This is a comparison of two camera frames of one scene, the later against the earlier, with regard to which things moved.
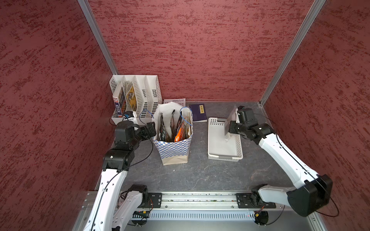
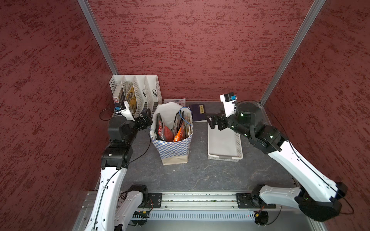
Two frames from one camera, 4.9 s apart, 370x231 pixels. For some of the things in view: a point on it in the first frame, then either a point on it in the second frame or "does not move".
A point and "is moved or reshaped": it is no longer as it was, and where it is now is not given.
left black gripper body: [143, 134] -> [140, 124]
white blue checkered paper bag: [173, 132] does not move
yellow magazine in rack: [131, 96] does not move
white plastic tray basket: [218, 148] does not move
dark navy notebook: [198, 112] does not move
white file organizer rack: [135, 96] does not move
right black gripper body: [237, 128] -> [231, 121]
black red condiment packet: [164, 135] is moved or reshaped
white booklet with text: [181, 102] does not move
